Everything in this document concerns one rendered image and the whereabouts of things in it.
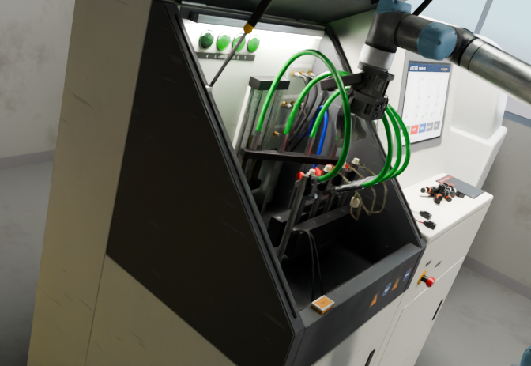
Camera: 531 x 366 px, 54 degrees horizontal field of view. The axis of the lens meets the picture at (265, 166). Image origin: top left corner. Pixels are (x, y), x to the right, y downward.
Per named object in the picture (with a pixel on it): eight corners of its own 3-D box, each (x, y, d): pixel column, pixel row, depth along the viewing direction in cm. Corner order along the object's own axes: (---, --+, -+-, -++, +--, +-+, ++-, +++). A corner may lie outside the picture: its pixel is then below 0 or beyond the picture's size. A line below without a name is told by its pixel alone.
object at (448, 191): (443, 209, 180) (450, 195, 178) (416, 195, 186) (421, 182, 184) (465, 198, 198) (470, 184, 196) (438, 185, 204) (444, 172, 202)
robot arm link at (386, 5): (404, 1, 111) (373, -8, 117) (386, 52, 115) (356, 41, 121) (423, 7, 117) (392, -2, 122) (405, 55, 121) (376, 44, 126)
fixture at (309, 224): (284, 281, 141) (300, 232, 135) (256, 262, 146) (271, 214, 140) (346, 249, 167) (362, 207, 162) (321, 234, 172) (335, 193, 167)
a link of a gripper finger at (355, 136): (349, 156, 126) (362, 120, 122) (329, 146, 129) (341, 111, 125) (355, 155, 128) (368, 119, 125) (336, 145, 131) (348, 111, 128)
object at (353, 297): (284, 387, 111) (306, 327, 105) (268, 374, 113) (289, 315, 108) (403, 293, 159) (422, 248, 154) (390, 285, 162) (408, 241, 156)
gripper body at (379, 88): (367, 123, 121) (385, 73, 117) (337, 110, 125) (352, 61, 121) (382, 122, 127) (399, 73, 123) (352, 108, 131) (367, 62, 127)
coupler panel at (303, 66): (273, 152, 166) (301, 56, 155) (265, 148, 167) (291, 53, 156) (296, 148, 176) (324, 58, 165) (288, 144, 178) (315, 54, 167)
